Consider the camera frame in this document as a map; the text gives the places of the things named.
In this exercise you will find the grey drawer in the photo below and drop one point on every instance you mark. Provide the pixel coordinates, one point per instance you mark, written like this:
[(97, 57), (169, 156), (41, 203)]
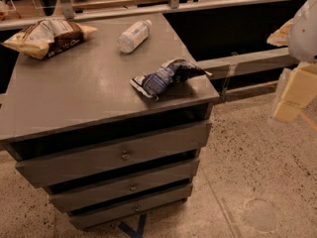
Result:
[(59, 168), (131, 207), (104, 191)]

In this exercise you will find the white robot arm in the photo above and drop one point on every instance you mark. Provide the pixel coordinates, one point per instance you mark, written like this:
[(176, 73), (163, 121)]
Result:
[(303, 34)]

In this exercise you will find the middle grey drawer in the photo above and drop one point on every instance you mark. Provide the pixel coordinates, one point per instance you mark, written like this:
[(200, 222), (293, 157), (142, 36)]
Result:
[(104, 191)]

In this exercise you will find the clear plastic water bottle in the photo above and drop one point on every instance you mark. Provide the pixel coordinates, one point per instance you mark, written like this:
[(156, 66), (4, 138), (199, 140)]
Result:
[(134, 36)]

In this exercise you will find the blue white snack bag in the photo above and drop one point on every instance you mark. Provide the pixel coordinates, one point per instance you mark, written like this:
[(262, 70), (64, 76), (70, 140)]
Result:
[(172, 71)]

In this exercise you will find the grey drawer cabinet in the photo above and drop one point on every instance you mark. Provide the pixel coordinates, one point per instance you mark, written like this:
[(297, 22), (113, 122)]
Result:
[(75, 102)]

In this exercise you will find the tan bag behind arm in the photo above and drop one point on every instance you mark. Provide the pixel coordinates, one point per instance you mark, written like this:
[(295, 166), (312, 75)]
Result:
[(280, 37)]

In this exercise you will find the yellow brown chip bag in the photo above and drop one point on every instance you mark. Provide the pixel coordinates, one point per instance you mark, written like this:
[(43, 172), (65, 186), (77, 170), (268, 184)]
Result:
[(48, 38)]

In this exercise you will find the bottom grey drawer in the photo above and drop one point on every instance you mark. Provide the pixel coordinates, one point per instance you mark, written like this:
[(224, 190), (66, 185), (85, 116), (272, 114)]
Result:
[(131, 207)]

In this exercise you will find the top grey drawer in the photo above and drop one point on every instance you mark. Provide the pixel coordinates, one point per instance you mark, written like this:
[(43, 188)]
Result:
[(59, 168)]

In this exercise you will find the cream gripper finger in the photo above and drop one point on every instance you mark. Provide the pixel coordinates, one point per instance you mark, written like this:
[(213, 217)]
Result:
[(296, 88)]

